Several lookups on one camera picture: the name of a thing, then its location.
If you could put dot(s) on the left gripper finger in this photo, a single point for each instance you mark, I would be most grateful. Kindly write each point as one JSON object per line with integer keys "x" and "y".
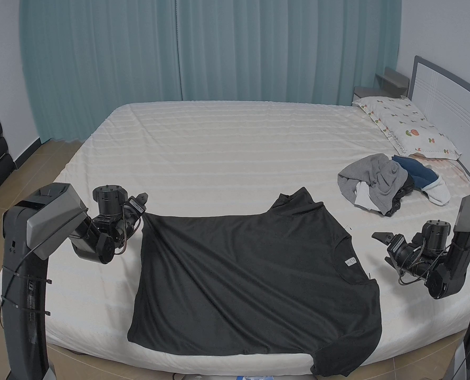
{"x": 143, "y": 198}

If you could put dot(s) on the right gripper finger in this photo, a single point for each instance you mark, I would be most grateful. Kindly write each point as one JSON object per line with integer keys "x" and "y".
{"x": 383, "y": 239}

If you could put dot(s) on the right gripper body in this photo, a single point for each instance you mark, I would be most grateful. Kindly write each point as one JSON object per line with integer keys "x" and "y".
{"x": 403, "y": 255}

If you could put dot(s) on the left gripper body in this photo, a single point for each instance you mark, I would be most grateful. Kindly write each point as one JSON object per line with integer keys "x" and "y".
{"x": 132, "y": 214}

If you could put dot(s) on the black T-shirt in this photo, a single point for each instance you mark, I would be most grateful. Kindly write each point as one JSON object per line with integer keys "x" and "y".
{"x": 250, "y": 275}

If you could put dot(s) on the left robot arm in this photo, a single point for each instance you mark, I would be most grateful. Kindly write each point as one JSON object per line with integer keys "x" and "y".
{"x": 25, "y": 291}

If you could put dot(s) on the pile of clothes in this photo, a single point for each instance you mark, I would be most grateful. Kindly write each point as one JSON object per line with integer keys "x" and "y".
{"x": 377, "y": 180}

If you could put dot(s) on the bed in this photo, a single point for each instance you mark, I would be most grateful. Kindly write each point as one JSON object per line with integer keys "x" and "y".
{"x": 227, "y": 152}

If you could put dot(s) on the white printed pillow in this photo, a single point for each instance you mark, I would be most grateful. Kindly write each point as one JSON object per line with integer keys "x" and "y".
{"x": 409, "y": 127}

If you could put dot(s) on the blue-green curtain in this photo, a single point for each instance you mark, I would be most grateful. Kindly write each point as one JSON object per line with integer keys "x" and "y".
{"x": 100, "y": 54}
{"x": 282, "y": 38}

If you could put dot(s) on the grey bedside table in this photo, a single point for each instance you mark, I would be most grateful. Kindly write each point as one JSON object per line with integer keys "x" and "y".
{"x": 381, "y": 87}

